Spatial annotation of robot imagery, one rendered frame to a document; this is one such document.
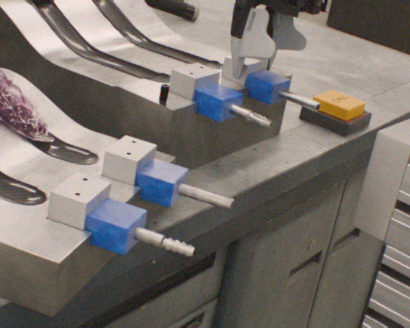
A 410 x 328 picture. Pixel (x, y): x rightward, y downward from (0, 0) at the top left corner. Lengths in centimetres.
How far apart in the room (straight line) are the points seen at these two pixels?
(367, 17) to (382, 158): 450
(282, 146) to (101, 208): 44
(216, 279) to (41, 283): 50
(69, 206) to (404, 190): 28
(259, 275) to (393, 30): 392
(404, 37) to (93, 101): 417
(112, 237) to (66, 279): 5
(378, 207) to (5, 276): 32
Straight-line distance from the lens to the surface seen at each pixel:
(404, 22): 508
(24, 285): 72
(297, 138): 117
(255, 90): 105
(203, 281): 114
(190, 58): 114
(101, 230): 73
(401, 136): 69
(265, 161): 107
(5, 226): 73
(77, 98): 103
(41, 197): 78
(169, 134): 94
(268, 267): 130
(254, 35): 102
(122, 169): 82
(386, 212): 70
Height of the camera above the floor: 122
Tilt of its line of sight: 24 degrees down
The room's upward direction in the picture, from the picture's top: 11 degrees clockwise
